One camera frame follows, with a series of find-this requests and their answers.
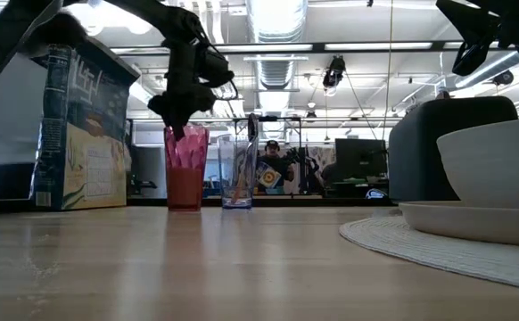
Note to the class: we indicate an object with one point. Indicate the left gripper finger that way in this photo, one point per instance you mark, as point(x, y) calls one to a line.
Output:
point(172, 113)
point(201, 100)

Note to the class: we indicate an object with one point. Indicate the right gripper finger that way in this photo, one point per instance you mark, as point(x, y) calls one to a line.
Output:
point(473, 15)
point(460, 67)

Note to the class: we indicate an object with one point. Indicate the dark spoon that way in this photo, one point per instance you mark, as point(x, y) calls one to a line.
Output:
point(252, 127)

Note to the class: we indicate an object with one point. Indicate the red faceted tumbler with juice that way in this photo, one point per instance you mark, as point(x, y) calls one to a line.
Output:
point(184, 183)

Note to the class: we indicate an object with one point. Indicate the clear bluish tumbler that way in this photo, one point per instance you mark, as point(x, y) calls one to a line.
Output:
point(230, 178)

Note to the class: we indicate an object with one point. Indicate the blue cereal box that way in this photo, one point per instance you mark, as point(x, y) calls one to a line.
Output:
point(85, 134)

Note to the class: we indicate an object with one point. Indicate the white ceramic bowl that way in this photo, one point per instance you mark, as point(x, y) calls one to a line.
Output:
point(496, 165)

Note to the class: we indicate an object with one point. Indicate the beige shallow plate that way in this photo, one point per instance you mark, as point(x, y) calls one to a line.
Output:
point(464, 223)

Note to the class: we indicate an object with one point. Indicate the white round woven placemat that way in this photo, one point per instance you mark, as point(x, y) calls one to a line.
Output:
point(420, 249)

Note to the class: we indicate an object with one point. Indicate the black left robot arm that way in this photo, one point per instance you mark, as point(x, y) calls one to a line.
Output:
point(161, 15)

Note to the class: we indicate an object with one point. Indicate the black ceiling spotlight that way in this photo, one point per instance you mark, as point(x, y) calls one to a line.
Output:
point(334, 73)
point(503, 77)

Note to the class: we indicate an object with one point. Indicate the black two-slot toaster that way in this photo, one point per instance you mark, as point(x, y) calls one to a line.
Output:
point(420, 151)

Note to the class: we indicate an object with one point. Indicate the person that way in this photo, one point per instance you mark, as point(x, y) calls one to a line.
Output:
point(275, 167)

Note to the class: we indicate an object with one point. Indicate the black computer monitor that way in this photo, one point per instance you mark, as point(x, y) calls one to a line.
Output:
point(360, 156)

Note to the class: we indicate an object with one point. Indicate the silver ventilation duct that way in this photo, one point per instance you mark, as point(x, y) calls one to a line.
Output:
point(277, 35)

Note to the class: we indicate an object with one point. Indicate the black aluminium table frame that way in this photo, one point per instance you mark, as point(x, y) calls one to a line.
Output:
point(286, 201)

